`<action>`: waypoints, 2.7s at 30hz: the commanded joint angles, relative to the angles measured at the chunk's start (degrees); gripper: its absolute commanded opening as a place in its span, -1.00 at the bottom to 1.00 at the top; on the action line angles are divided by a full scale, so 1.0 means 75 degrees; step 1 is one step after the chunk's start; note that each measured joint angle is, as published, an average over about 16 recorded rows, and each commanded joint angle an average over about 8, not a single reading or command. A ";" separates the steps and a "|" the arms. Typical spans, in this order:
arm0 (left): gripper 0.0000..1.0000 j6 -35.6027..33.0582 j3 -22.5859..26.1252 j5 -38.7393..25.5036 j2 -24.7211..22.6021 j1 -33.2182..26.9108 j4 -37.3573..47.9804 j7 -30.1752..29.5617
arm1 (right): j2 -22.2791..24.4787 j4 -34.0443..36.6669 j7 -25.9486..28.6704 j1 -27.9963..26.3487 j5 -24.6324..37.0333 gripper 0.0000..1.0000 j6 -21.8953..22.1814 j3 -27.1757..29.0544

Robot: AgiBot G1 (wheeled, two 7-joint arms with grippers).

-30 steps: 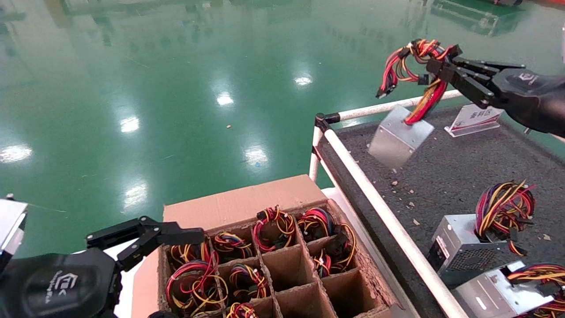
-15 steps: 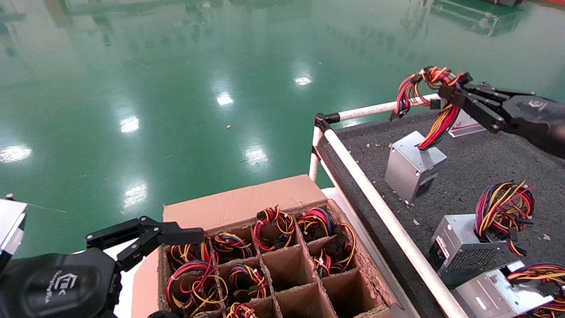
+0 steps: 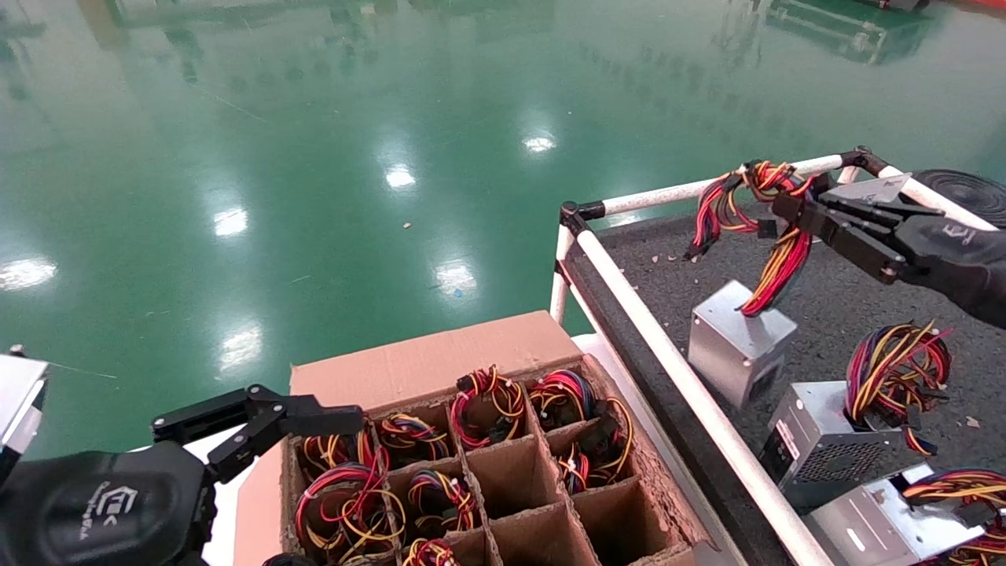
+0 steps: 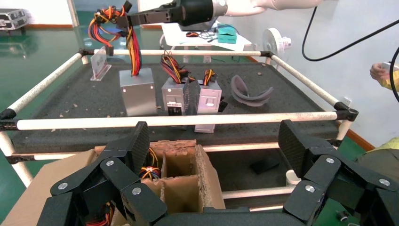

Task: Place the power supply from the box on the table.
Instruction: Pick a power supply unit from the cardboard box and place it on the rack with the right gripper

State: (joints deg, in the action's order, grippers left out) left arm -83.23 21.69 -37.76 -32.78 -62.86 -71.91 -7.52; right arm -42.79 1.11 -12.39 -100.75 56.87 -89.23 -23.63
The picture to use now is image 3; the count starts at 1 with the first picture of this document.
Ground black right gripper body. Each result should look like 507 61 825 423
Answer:
892 214 1006 329

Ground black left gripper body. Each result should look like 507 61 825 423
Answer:
0 442 218 566

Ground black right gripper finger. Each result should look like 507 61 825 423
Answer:
813 185 944 233
773 193 905 285

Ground silver power supply red wires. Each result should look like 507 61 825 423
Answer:
682 160 822 411

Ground cardboard box with dividers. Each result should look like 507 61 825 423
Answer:
234 311 716 566

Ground clear acrylic sign holder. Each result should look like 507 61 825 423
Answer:
845 173 914 207

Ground black round disc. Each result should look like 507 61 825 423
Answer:
912 169 1006 230

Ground dark grey table mat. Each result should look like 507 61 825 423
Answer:
566 185 1006 566

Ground grey mesh-sided power supply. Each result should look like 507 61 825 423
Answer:
757 320 954 513

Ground power supply with wire bundle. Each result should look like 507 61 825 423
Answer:
403 469 478 537
528 368 600 433
399 538 458 566
301 424 380 476
554 395 636 492
450 364 527 453
293 462 407 565
377 413 454 465

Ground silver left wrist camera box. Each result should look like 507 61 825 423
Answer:
0 352 50 480

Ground white pipe table frame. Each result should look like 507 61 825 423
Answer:
550 145 1006 566

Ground silver power supply orange wires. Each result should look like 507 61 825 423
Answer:
803 462 1006 566

